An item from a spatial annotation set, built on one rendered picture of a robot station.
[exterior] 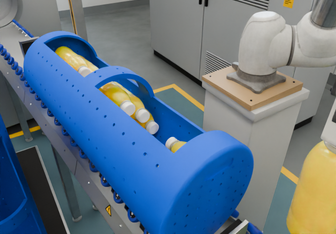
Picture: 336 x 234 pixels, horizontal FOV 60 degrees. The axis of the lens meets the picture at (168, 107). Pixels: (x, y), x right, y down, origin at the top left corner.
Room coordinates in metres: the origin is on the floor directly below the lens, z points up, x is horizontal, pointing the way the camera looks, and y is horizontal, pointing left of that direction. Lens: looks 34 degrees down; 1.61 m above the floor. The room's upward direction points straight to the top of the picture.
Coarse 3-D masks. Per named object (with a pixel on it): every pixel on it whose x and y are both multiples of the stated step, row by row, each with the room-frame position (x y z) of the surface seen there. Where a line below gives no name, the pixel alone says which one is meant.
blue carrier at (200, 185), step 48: (48, 48) 0.96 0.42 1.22; (48, 96) 0.79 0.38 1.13; (96, 96) 0.65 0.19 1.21; (144, 96) 0.85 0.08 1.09; (96, 144) 0.54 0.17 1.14; (144, 144) 0.47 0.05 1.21; (192, 144) 0.44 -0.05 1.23; (240, 144) 0.46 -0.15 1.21; (144, 192) 0.39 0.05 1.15; (192, 192) 0.37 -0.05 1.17; (240, 192) 0.47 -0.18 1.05
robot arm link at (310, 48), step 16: (320, 0) 0.96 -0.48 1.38; (304, 16) 1.05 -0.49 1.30; (320, 16) 0.96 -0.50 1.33; (304, 32) 0.99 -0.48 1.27; (320, 32) 0.96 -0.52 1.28; (304, 48) 0.98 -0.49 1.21; (320, 48) 0.96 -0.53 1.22; (288, 64) 1.02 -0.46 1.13; (304, 64) 1.00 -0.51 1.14; (320, 64) 0.99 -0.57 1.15
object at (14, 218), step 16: (0, 128) 0.81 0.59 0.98; (0, 144) 0.92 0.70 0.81; (0, 160) 0.93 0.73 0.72; (16, 160) 0.83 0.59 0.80; (0, 176) 0.92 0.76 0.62; (16, 176) 0.80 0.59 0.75; (0, 192) 0.92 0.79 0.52; (16, 192) 0.92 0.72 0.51; (0, 208) 0.90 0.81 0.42; (16, 208) 0.92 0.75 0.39; (32, 208) 0.81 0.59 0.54; (0, 224) 0.68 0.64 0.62; (16, 224) 0.71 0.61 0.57; (32, 224) 0.92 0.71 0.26
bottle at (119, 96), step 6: (108, 84) 0.76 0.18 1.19; (114, 84) 0.76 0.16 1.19; (102, 90) 0.74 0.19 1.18; (108, 90) 0.73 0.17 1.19; (114, 90) 0.72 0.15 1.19; (120, 90) 0.73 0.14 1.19; (108, 96) 0.71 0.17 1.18; (114, 96) 0.70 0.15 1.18; (120, 96) 0.70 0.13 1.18; (126, 96) 0.71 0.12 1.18; (114, 102) 0.69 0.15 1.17; (120, 102) 0.69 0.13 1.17
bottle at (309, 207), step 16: (320, 144) 0.29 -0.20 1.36; (304, 160) 0.30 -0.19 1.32; (320, 160) 0.27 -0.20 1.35; (304, 176) 0.28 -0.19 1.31; (320, 176) 0.26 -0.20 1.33; (304, 192) 0.27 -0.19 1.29; (320, 192) 0.26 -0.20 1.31; (304, 208) 0.27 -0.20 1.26; (320, 208) 0.25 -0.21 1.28; (288, 224) 0.28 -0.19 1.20; (304, 224) 0.26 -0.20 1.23; (320, 224) 0.25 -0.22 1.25
